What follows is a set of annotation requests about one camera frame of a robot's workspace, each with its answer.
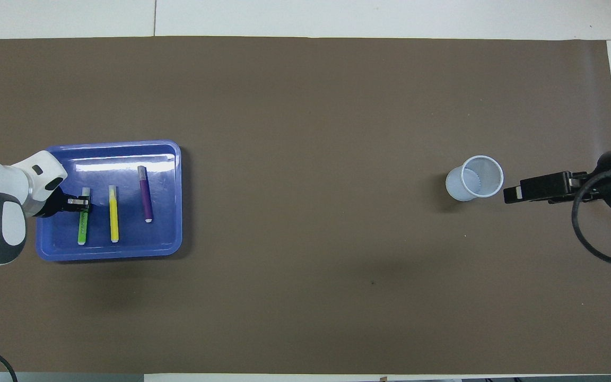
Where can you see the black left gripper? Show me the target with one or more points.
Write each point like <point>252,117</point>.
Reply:
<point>56,204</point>

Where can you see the green marker pen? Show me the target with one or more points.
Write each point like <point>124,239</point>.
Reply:
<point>81,231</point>

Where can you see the yellow marker pen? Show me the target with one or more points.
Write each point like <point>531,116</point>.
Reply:
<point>114,217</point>

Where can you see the purple marker pen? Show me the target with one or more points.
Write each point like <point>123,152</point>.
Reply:
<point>146,196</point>

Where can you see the translucent plastic cup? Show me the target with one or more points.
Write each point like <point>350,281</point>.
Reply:
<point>462,185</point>

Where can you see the blue plastic tray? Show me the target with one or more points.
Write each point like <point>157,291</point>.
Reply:
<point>130,233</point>

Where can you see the brown table mat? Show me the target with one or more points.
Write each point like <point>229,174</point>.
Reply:
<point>305,106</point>

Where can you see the black right gripper camera box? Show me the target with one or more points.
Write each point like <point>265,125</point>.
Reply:
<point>544,187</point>

